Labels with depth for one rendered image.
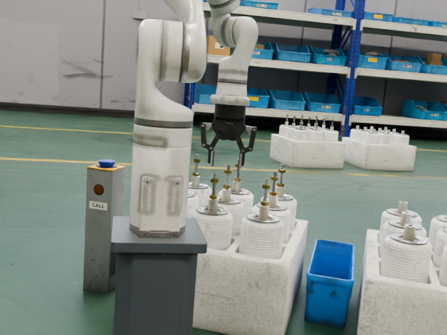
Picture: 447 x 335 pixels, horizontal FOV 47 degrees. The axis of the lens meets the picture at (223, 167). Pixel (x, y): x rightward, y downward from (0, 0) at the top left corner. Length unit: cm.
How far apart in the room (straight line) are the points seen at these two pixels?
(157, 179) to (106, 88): 555
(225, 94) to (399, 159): 276
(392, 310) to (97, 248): 70
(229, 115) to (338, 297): 49
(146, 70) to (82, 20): 560
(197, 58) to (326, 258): 89
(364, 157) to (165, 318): 303
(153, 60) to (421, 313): 71
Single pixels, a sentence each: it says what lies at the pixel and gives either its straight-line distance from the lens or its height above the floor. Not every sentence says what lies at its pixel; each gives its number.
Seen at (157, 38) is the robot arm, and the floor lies 60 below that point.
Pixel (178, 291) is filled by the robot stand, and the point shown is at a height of 22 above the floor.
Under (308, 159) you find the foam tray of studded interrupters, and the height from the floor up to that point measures 6.
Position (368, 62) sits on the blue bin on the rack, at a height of 86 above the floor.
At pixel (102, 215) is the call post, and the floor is 20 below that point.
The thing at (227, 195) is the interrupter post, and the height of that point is 27.
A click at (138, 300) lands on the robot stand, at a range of 83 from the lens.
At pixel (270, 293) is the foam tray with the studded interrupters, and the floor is 11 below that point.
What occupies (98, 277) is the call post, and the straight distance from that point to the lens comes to 136.
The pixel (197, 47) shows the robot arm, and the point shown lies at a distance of 78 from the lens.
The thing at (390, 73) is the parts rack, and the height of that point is 76.
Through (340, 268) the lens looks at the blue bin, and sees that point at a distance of 154.
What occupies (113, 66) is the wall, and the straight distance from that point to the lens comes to 632.
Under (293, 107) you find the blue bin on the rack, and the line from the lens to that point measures 592.
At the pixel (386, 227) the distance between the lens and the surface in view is 124.
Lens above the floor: 55
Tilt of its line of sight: 10 degrees down
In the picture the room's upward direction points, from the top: 5 degrees clockwise
